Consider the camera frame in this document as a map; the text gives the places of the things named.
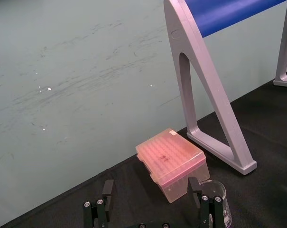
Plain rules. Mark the clear glass beaker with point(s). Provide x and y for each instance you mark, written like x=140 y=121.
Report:
x=219 y=192

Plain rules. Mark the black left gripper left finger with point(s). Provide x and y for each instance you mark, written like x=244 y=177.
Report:
x=108 y=197

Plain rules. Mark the black table cloth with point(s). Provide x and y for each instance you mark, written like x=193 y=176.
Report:
x=252 y=190

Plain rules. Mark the pink translucent pipette tip box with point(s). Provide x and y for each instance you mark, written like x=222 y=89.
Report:
x=171 y=161

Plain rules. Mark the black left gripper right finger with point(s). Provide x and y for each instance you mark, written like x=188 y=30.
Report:
x=206 y=206

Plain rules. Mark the grey stand with blue bar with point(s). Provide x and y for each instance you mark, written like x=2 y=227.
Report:
x=205 y=83

